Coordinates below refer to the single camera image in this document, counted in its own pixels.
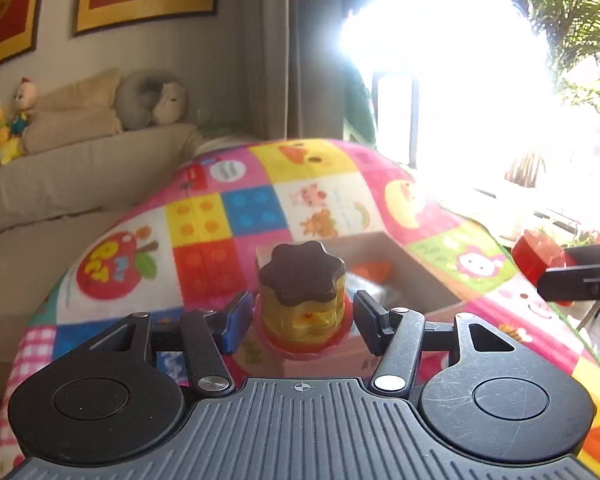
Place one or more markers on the grey curtain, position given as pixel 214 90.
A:
pixel 294 69

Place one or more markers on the beige folded blanket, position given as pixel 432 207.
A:
pixel 76 113

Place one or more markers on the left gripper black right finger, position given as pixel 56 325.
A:
pixel 396 337

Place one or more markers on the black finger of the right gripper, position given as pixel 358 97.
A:
pixel 584 255
pixel 572 283

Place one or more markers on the beige sofa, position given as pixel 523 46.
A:
pixel 54 204

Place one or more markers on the cartoon boy plush doll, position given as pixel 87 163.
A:
pixel 24 100

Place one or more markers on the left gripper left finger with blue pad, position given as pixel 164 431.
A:
pixel 209 335

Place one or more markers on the red round plastic lid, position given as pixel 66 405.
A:
pixel 534 252

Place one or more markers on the grey bear neck pillow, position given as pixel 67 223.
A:
pixel 150 98

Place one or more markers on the pink cardboard box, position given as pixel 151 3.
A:
pixel 380 275

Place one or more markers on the colourful cartoon play mat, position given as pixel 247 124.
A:
pixel 510 389

